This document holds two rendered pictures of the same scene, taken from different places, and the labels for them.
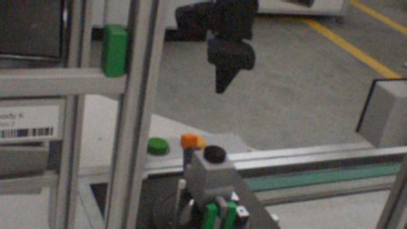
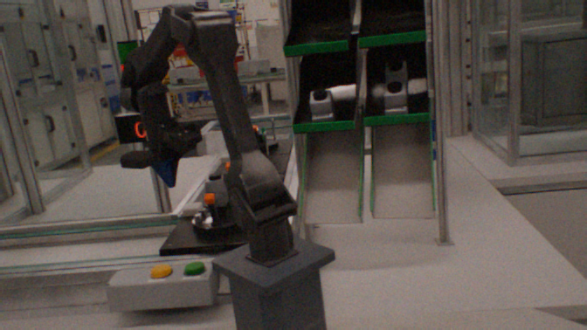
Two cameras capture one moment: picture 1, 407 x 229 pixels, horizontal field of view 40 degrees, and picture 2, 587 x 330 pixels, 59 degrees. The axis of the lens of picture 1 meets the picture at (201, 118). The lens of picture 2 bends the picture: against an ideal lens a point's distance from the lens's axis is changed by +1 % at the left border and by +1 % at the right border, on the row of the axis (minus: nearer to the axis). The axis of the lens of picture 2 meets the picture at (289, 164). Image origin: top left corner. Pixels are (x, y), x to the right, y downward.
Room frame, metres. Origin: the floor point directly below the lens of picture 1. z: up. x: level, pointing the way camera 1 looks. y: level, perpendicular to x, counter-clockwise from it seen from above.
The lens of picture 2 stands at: (1.47, 0.77, 1.42)
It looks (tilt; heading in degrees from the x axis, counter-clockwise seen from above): 15 degrees down; 215
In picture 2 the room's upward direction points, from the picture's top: 7 degrees counter-clockwise
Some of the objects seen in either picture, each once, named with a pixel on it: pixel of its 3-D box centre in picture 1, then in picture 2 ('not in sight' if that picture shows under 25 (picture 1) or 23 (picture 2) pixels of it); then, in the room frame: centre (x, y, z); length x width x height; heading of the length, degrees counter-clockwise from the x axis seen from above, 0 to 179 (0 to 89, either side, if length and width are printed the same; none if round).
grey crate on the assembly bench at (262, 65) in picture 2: not in sight; (254, 66); (-3.89, -3.30, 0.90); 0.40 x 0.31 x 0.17; 119
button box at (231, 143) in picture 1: (191, 159); (163, 286); (0.86, 0.00, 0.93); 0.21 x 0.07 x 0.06; 119
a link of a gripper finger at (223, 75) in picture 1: (223, 75); (175, 168); (0.75, -0.02, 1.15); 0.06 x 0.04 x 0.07; 94
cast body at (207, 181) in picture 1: (213, 177); (217, 187); (0.62, -0.03, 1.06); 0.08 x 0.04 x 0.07; 29
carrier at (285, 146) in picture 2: not in sight; (258, 137); (-0.02, -0.39, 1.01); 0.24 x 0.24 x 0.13; 29
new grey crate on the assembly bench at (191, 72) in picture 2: not in sight; (183, 75); (-3.39, -4.09, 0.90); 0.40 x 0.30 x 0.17; 31
